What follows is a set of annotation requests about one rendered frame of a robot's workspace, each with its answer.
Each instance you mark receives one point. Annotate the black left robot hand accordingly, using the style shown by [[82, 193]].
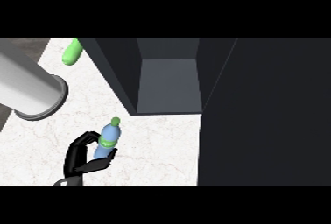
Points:
[[76, 160]]

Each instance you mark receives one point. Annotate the blue water bottle green cap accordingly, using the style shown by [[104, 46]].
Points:
[[110, 134]]

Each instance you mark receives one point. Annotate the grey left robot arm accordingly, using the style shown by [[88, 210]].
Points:
[[63, 183]]

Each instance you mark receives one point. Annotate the dark grey cabinet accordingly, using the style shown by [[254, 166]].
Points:
[[168, 84]]

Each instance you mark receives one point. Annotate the dark grey cabinet door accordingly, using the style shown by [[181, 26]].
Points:
[[267, 116]]

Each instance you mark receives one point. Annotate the pale grey cylindrical appliance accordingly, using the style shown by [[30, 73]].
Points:
[[26, 84]]

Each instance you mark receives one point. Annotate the green cucumber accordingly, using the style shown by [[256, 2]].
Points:
[[72, 54]]

